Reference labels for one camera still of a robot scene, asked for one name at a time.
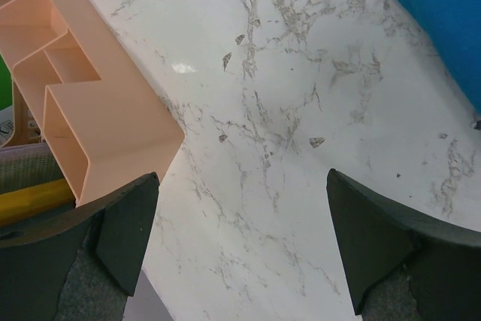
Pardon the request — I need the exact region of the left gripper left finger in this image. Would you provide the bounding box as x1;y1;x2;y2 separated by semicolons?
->
1;173;159;320

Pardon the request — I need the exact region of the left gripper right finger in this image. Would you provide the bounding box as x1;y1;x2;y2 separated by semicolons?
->
327;169;480;320

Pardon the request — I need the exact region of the blue t-shirt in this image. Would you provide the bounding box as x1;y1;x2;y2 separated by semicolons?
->
397;0;480;111

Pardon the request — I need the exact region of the yellow folder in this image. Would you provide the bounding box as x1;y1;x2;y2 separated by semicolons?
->
1;179;75;226

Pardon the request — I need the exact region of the orange compartment tray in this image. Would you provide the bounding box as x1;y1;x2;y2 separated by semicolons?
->
1;0;184;206

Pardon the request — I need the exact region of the orange file rack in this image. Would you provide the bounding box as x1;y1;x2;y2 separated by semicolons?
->
8;82;43;146

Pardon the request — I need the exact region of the green plastic board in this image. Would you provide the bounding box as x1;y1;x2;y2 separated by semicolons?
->
0;57;13;111

